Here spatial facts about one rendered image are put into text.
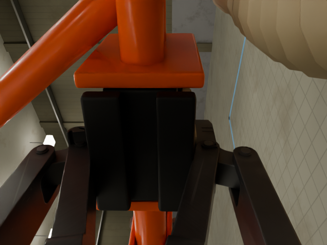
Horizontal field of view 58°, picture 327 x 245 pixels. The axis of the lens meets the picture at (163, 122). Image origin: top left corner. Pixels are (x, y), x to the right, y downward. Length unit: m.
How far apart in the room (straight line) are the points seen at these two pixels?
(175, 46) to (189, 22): 9.42
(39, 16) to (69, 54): 10.21
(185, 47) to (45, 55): 0.08
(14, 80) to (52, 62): 0.03
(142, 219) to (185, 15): 9.34
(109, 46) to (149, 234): 0.12
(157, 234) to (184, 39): 0.13
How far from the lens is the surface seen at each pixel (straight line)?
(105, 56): 0.16
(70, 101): 12.15
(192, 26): 9.66
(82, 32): 0.16
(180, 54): 0.16
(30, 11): 10.40
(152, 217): 0.20
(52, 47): 0.17
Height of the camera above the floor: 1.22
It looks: 2 degrees up
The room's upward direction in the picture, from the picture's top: 89 degrees counter-clockwise
